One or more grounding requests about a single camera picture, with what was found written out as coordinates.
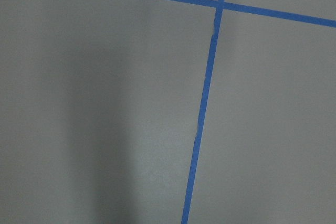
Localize blue tape grid lines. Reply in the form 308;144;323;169
167;0;335;223

